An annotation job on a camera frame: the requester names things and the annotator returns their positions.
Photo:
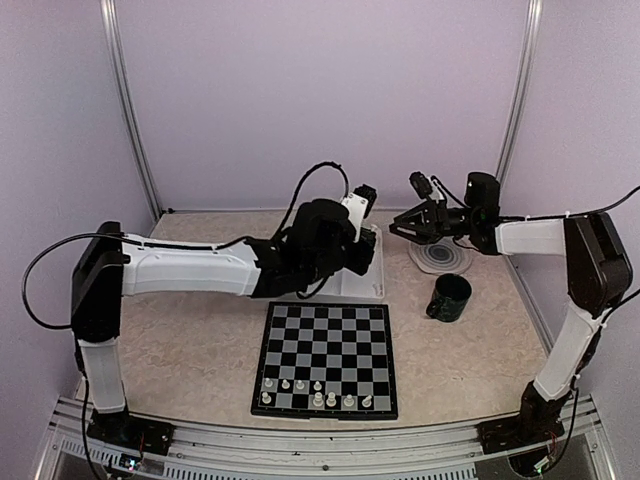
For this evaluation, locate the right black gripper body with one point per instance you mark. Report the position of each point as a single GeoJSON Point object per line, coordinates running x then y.
{"type": "Point", "coordinates": [444, 219]}

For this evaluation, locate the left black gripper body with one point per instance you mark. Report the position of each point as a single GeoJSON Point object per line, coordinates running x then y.
{"type": "Point", "coordinates": [361, 264]}

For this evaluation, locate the black and silver chessboard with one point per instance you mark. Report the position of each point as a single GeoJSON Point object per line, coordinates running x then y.
{"type": "Point", "coordinates": [348, 348]}

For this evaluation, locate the white bishop first row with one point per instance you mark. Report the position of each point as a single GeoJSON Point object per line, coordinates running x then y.
{"type": "Point", "coordinates": [349, 399]}

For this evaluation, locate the white chess rook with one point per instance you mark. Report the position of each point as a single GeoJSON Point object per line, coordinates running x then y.
{"type": "Point", "coordinates": [331, 399]}

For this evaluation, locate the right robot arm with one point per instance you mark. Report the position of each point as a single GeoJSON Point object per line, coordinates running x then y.
{"type": "Point", "coordinates": [597, 276]}

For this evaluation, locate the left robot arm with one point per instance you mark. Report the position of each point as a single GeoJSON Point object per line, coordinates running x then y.
{"type": "Point", "coordinates": [326, 237]}

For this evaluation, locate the white plastic divided tray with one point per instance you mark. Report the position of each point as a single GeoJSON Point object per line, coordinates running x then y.
{"type": "Point", "coordinates": [349, 287]}

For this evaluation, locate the white plate with rings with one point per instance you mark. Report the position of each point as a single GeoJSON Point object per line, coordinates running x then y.
{"type": "Point", "coordinates": [440, 258]}

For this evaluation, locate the dark green mug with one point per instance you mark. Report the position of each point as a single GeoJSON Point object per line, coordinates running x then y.
{"type": "Point", "coordinates": [449, 298]}

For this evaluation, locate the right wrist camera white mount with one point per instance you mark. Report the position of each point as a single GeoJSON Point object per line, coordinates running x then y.
{"type": "Point", "coordinates": [425, 188]}

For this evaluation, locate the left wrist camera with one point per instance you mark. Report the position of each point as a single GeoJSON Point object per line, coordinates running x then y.
{"type": "Point", "coordinates": [359, 204]}

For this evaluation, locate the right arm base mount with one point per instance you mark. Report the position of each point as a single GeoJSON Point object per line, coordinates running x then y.
{"type": "Point", "coordinates": [505, 435]}

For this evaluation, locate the right aluminium frame post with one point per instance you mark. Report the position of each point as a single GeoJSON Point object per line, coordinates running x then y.
{"type": "Point", "coordinates": [517, 108]}

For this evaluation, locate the aluminium frame post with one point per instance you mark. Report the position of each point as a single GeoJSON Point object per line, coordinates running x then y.
{"type": "Point", "coordinates": [517, 108]}
{"type": "Point", "coordinates": [116, 52]}

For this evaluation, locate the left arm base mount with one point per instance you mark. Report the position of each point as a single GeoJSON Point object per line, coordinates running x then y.
{"type": "Point", "coordinates": [134, 433]}

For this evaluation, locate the left aluminium frame post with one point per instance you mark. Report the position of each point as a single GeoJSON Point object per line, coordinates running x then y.
{"type": "Point", "coordinates": [116, 52]}

